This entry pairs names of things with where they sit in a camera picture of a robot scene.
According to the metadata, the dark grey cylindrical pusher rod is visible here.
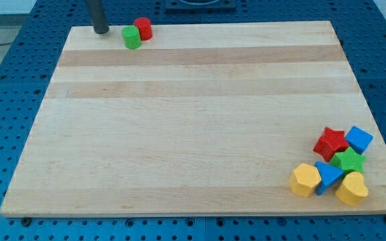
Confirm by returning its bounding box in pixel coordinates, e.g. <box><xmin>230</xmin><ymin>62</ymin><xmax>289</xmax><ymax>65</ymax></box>
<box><xmin>84</xmin><ymin>0</ymin><xmax>109</xmax><ymax>35</ymax></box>

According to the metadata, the green cylinder block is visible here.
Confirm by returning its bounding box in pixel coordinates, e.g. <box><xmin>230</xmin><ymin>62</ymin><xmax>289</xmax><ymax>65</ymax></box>
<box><xmin>121</xmin><ymin>25</ymin><xmax>141</xmax><ymax>50</ymax></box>

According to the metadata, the red cylinder block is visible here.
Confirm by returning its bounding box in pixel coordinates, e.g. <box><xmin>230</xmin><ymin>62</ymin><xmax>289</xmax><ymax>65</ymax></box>
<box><xmin>133</xmin><ymin>17</ymin><xmax>153</xmax><ymax>41</ymax></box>

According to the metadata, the light wooden board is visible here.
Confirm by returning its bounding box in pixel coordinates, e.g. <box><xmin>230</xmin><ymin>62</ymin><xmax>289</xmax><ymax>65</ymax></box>
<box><xmin>0</xmin><ymin>21</ymin><xmax>386</xmax><ymax>218</ymax></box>

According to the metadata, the red star block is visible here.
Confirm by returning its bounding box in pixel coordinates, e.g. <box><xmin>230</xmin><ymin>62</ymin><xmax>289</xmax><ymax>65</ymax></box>
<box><xmin>313</xmin><ymin>127</ymin><xmax>349</xmax><ymax>162</ymax></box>

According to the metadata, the yellow hexagon block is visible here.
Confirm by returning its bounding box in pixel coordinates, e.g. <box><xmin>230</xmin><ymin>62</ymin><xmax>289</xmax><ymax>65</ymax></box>
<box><xmin>289</xmin><ymin>163</ymin><xmax>322</xmax><ymax>197</ymax></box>

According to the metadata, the blue triangle block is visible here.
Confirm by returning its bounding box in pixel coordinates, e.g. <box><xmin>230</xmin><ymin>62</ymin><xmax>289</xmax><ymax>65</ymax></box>
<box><xmin>314</xmin><ymin>161</ymin><xmax>344</xmax><ymax>195</ymax></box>

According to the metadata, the blue cube block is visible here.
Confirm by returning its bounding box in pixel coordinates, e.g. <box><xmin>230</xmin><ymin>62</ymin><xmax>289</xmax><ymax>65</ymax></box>
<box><xmin>345</xmin><ymin>126</ymin><xmax>373</xmax><ymax>155</ymax></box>

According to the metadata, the green star block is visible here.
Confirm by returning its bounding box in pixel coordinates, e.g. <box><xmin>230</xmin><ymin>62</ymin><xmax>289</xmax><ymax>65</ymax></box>
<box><xmin>329</xmin><ymin>147</ymin><xmax>367</xmax><ymax>175</ymax></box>

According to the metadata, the yellow heart block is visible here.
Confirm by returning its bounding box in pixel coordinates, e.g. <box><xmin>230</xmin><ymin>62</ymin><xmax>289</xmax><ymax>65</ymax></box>
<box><xmin>335</xmin><ymin>171</ymin><xmax>369</xmax><ymax>206</ymax></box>

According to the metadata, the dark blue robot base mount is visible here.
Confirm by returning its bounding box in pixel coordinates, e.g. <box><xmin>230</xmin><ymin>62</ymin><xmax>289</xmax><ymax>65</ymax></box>
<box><xmin>164</xmin><ymin>0</ymin><xmax>237</xmax><ymax>13</ymax></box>

